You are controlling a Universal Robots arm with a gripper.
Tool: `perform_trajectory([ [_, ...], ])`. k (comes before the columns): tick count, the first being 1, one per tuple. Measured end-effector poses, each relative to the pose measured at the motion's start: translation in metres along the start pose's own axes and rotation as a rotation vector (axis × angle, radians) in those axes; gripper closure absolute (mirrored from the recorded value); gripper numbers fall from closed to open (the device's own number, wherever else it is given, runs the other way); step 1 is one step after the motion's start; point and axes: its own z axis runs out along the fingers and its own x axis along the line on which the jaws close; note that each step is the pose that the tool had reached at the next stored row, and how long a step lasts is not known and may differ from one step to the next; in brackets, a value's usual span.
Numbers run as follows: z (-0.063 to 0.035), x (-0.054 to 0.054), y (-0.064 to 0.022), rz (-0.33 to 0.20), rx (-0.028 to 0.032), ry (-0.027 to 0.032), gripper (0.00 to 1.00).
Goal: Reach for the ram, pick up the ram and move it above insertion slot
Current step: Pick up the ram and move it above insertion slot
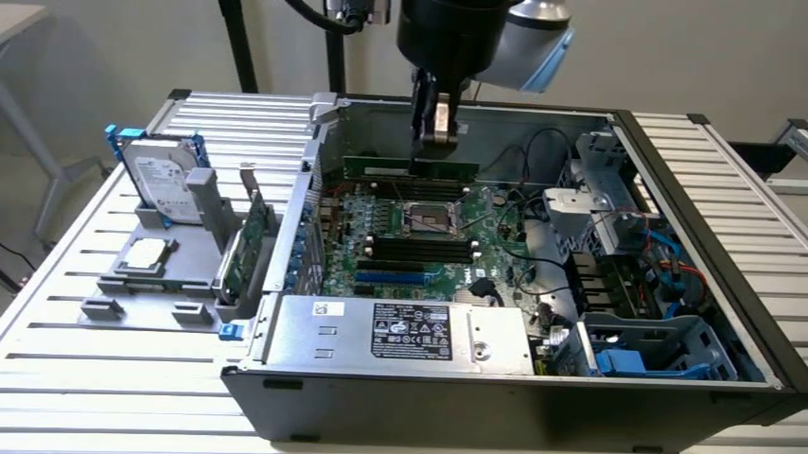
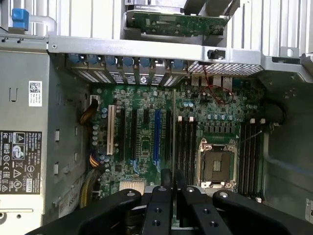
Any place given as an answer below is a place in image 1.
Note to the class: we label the black expansion slot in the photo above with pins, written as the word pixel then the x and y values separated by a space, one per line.
pixel 377 290

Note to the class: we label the blue plastic clip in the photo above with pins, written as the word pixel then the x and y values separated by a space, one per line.
pixel 232 331

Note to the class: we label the silver hard disk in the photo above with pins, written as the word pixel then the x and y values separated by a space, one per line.
pixel 161 182

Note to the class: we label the green motherboard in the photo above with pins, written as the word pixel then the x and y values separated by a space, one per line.
pixel 404 279

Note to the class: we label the black stand post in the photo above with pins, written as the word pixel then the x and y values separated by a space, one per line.
pixel 244 47
pixel 336 61

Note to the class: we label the CPU socket with metal frame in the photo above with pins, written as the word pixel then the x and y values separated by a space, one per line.
pixel 428 218

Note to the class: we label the blue bay latch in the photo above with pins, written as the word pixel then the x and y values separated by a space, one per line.
pixel 622 363

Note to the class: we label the silver power supply unit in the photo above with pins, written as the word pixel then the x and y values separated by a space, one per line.
pixel 329 340

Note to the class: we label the black open PC case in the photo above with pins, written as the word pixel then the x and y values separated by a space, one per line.
pixel 480 406

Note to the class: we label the black RAM slot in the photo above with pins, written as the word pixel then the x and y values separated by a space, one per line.
pixel 411 191
pixel 420 259
pixel 411 185
pixel 420 245
pixel 420 238
pixel 411 197
pixel 420 252

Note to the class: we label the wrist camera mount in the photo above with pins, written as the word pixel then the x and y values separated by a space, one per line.
pixel 373 9

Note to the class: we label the grey parts rack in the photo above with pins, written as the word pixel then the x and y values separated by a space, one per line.
pixel 158 288

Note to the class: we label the green graphics card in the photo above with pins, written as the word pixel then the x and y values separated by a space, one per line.
pixel 253 236

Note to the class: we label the blue expansion slot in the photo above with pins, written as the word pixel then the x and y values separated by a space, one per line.
pixel 388 277

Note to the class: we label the grey plastic disk bay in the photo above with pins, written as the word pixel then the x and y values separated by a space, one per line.
pixel 676 340

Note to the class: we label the white desk with grey legs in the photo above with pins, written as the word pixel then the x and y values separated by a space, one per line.
pixel 26 118

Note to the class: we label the metal disk bay cage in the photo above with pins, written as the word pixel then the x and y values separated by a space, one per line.
pixel 596 189

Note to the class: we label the silver CPU chip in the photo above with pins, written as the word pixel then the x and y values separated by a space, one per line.
pixel 149 253

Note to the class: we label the green RAM stick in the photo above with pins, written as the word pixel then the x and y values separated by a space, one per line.
pixel 379 168

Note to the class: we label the aluminium frame table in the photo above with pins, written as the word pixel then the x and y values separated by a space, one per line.
pixel 777 156

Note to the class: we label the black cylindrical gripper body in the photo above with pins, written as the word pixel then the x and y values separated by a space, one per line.
pixel 443 33

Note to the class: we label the blue disk carrier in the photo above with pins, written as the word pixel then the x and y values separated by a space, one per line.
pixel 126 134

